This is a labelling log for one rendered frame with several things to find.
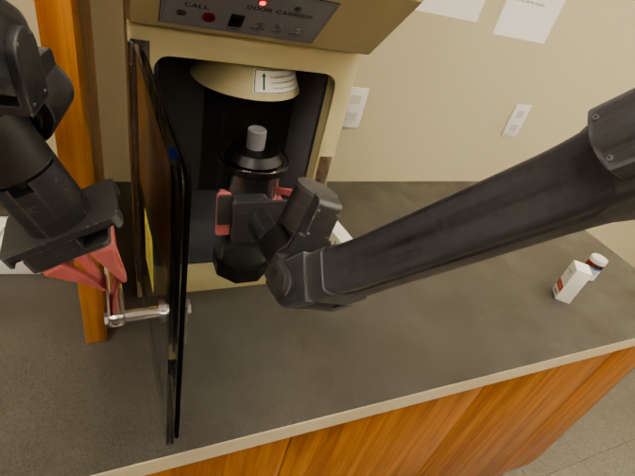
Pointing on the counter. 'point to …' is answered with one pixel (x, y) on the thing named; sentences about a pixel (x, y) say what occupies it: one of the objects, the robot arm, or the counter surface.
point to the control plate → (282, 11)
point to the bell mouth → (247, 80)
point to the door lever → (115, 310)
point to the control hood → (363, 17)
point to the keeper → (323, 169)
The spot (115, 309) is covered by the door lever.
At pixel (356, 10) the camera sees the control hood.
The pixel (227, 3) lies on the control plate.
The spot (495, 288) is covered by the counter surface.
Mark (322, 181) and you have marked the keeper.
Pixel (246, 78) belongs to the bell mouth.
